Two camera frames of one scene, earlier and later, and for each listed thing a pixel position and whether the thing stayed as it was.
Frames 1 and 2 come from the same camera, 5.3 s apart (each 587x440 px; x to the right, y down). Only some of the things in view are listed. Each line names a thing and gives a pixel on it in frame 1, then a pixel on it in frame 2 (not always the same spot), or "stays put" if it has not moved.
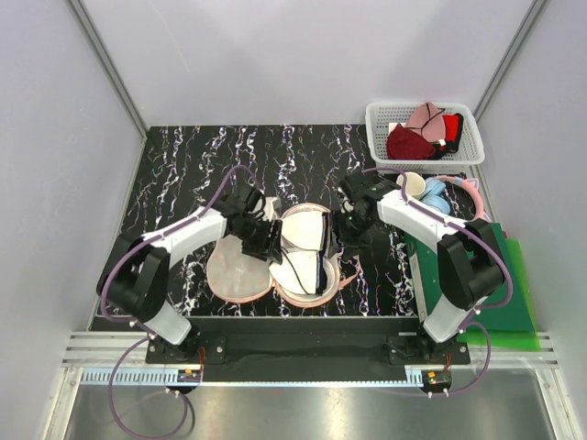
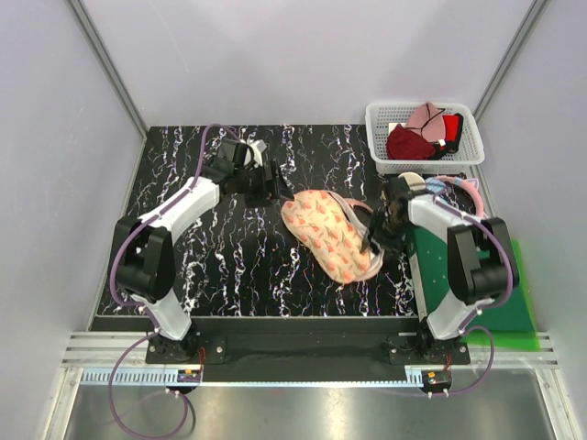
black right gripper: (340, 235) → (393, 247)
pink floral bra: (234, 275) → (325, 222)
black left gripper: (265, 247) → (274, 189)
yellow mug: (415, 184) stays put
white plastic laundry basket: (379, 115) stays put
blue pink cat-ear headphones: (434, 194) stays put
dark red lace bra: (404, 144) stays put
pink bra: (427, 119) stays put
